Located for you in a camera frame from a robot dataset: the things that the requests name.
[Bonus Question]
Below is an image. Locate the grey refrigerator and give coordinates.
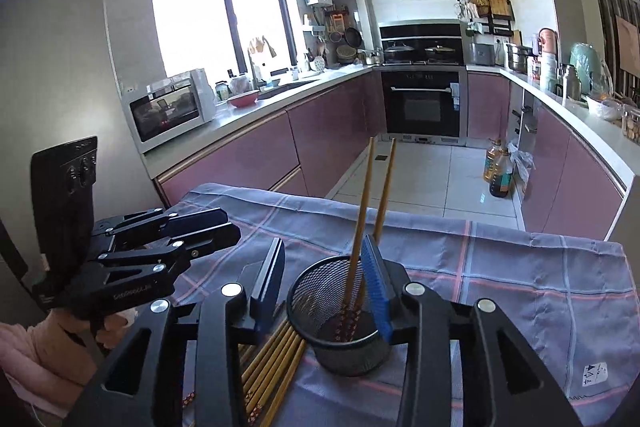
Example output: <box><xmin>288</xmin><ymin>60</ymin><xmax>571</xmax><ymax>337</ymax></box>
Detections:
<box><xmin>1</xmin><ymin>0</ymin><xmax>160</xmax><ymax>273</ymax></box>

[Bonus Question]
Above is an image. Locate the black camera box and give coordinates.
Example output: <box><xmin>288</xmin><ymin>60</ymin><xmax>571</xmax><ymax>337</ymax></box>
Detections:
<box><xmin>30</xmin><ymin>135</ymin><xmax>98</xmax><ymax>300</ymax></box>

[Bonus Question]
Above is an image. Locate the steel stock pot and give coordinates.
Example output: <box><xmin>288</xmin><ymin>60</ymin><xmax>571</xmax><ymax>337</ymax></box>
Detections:
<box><xmin>503</xmin><ymin>43</ymin><xmax>533</xmax><ymax>74</ymax></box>

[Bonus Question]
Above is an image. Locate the kitchen window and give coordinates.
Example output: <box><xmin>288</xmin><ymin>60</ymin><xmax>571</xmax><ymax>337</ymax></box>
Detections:
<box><xmin>152</xmin><ymin>0</ymin><xmax>297</xmax><ymax>84</ymax></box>

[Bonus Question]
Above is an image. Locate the bamboo chopstick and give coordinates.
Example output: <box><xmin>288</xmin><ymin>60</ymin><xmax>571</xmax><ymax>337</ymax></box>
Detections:
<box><xmin>245</xmin><ymin>331</ymin><xmax>304</xmax><ymax>421</ymax></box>
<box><xmin>245</xmin><ymin>326</ymin><xmax>298</xmax><ymax>412</ymax></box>
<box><xmin>334</xmin><ymin>136</ymin><xmax>375</xmax><ymax>341</ymax></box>
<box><xmin>242</xmin><ymin>319</ymin><xmax>288</xmax><ymax>384</ymax></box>
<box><xmin>346</xmin><ymin>139</ymin><xmax>396</xmax><ymax>341</ymax></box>
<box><xmin>246</xmin><ymin>334</ymin><xmax>303</xmax><ymax>426</ymax></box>
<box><xmin>260</xmin><ymin>340</ymin><xmax>307</xmax><ymax>427</ymax></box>
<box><xmin>243</xmin><ymin>325</ymin><xmax>293</xmax><ymax>397</ymax></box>

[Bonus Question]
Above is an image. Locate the blue plaid tablecloth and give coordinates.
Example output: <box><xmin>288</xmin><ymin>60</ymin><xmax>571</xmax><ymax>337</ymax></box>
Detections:
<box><xmin>174</xmin><ymin>183</ymin><xmax>639</xmax><ymax>426</ymax></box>

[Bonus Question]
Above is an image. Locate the person left hand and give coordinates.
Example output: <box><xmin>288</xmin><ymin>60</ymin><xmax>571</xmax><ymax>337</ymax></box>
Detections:
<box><xmin>50</xmin><ymin>308</ymin><xmax>138</xmax><ymax>350</ymax></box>

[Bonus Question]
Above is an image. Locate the cooking oil bottle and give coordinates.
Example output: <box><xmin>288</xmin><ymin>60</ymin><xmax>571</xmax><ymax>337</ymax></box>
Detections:
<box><xmin>483</xmin><ymin>139</ymin><xmax>503</xmax><ymax>182</ymax></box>

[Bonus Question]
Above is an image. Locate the pink thermos jug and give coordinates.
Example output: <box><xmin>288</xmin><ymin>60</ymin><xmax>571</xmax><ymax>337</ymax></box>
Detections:
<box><xmin>538</xmin><ymin>28</ymin><xmax>558</xmax><ymax>55</ymax></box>

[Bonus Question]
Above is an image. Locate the white countertop oven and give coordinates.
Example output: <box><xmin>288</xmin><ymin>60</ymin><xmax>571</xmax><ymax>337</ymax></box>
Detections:
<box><xmin>122</xmin><ymin>68</ymin><xmax>216</xmax><ymax>154</ymax></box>

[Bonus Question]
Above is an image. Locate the dark sauce bottle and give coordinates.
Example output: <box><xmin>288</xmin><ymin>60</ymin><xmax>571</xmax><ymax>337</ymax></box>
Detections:
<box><xmin>489</xmin><ymin>150</ymin><xmax>513</xmax><ymax>198</ymax></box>

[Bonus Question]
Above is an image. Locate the black mesh utensil holder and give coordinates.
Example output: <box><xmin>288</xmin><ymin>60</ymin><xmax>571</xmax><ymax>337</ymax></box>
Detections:
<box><xmin>286</xmin><ymin>256</ymin><xmax>390</xmax><ymax>377</ymax></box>

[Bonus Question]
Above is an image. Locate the black wall spice rack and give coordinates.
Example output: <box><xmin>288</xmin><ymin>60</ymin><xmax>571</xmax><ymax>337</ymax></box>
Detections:
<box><xmin>456</xmin><ymin>0</ymin><xmax>515</xmax><ymax>38</ymax></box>

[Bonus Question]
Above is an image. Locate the pink sleeve left forearm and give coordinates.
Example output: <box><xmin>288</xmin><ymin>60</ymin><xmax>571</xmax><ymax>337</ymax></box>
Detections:
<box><xmin>1</xmin><ymin>309</ymin><xmax>96</xmax><ymax>418</ymax></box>

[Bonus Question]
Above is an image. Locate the red bowl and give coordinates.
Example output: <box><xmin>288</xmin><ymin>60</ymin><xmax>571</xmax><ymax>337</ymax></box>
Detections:
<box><xmin>228</xmin><ymin>90</ymin><xmax>260</xmax><ymax>108</ymax></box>

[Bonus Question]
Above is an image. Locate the black built-in oven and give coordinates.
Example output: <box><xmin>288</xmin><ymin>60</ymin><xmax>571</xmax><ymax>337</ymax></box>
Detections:
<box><xmin>378</xmin><ymin>20</ymin><xmax>468</xmax><ymax>145</ymax></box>

